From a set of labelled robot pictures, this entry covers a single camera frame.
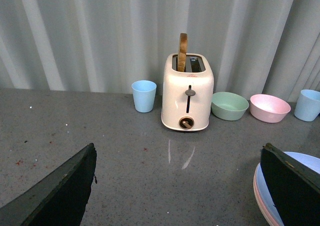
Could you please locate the pink plate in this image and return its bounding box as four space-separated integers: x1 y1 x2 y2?
253 175 279 226

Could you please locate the light blue plate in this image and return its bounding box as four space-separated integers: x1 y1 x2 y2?
254 151 320 225

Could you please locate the light blue cup left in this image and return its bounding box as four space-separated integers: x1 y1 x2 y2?
131 80 157 113

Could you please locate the light blue cup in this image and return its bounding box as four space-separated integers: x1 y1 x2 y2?
131 80 157 113
294 89 320 122

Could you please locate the cream white toaster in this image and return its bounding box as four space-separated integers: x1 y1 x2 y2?
161 53 214 131

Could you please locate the brown bread slice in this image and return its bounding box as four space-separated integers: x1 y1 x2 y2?
177 33 188 72

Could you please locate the green bowl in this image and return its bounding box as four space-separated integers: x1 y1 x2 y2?
211 92 249 121

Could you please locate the pink bowl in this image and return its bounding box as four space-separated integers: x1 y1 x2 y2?
250 94 291 123

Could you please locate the light blue cup right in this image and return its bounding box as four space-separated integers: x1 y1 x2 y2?
294 89 320 122

